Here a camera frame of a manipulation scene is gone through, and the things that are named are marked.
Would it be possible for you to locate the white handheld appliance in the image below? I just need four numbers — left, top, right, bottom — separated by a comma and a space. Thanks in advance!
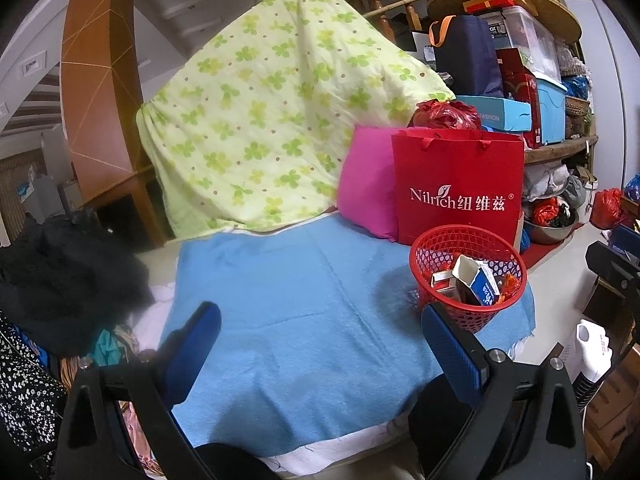
572, 319, 616, 386

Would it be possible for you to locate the tall red box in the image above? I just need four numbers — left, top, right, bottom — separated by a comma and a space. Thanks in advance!
496, 47, 543, 150

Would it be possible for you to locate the wooden cabinet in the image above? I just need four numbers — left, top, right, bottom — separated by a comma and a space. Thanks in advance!
585, 280, 640, 461

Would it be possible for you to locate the clear plastic storage bin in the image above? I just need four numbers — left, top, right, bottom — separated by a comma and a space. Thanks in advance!
477, 5, 563, 83

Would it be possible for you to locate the beige mattress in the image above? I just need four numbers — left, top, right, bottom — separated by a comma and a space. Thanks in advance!
135, 240, 183, 291

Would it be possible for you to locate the flat red box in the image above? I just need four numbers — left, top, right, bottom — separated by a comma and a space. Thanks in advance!
462, 0, 526, 15

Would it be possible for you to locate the blue blanket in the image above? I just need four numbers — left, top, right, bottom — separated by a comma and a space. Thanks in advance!
159, 212, 537, 453

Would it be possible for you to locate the black and white floral cloth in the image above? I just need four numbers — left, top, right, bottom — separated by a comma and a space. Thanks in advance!
0, 310, 68, 461

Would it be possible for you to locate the white sheet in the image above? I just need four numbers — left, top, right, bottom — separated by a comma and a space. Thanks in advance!
260, 422, 416, 476

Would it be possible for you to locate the red tied plastic bag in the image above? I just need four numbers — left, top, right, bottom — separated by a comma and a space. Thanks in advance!
407, 99, 483, 131

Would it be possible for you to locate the pink pillow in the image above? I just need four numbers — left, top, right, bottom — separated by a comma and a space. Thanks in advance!
336, 125, 401, 241

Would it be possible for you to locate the black jacket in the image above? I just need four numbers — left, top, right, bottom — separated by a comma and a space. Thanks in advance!
0, 210, 156, 356

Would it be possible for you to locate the metal bowl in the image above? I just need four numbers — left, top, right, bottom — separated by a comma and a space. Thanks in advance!
522, 207, 581, 246

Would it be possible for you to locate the blue plastic storage bin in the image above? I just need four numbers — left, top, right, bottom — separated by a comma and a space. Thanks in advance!
532, 72, 568, 146

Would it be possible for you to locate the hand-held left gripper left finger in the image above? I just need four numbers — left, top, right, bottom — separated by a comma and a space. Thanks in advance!
54, 301, 222, 480

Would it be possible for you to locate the pale pink blanket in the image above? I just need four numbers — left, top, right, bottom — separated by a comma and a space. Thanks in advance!
132, 282, 176, 356

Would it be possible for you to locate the blue toothpaste box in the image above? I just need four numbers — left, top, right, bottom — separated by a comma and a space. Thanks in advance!
451, 254, 502, 307

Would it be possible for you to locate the red mesh basket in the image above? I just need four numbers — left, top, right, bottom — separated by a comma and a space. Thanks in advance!
409, 226, 528, 335

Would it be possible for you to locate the red paper gift bag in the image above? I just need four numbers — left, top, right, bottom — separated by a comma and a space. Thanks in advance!
391, 127, 525, 247

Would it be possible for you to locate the green clover print blanket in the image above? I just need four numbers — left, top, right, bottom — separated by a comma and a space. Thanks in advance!
136, 0, 457, 240

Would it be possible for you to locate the green cloth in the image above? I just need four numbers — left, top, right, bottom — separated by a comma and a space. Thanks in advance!
92, 327, 121, 366

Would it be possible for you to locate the navy bag with orange handles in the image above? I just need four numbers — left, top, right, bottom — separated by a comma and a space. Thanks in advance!
429, 15, 505, 98

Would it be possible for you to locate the light blue cardboard box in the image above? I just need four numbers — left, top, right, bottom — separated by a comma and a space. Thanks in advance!
455, 94, 532, 133

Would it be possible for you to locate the orange and white small box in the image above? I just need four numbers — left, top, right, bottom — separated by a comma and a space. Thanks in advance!
431, 270, 458, 293

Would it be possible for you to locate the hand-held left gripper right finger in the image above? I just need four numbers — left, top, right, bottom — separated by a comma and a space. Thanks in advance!
421, 302, 587, 480

